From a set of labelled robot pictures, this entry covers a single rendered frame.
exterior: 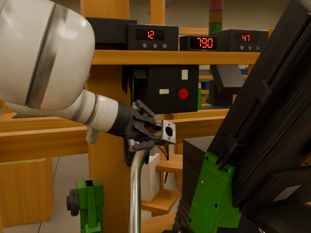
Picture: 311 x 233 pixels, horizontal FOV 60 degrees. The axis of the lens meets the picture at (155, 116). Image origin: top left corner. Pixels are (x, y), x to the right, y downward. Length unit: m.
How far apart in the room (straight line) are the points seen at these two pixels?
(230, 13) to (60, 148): 11.53
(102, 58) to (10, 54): 0.55
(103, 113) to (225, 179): 0.32
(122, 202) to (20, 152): 0.39
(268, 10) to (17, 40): 13.06
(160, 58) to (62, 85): 0.60
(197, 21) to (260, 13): 2.89
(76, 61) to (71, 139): 0.78
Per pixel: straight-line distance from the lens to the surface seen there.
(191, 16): 11.49
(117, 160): 0.94
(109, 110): 0.57
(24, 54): 0.21
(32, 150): 1.00
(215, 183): 0.70
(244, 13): 12.55
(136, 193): 0.71
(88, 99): 0.56
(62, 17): 0.23
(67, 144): 0.99
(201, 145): 0.90
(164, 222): 1.16
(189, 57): 0.83
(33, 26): 0.22
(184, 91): 0.85
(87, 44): 0.22
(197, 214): 0.76
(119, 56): 0.76
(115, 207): 1.01
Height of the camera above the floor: 1.51
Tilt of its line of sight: 11 degrees down
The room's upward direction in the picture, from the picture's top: straight up
